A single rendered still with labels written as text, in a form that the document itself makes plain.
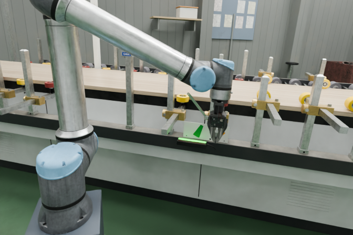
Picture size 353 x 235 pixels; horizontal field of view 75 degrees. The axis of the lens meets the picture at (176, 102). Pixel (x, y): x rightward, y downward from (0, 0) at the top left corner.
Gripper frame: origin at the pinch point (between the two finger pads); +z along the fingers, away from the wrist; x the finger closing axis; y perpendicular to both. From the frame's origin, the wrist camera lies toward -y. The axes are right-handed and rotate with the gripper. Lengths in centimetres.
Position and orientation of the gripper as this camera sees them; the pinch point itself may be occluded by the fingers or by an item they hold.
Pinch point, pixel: (215, 139)
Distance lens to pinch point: 108.9
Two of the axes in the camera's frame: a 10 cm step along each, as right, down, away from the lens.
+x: 9.7, 1.1, -2.2
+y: -2.4, 2.3, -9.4
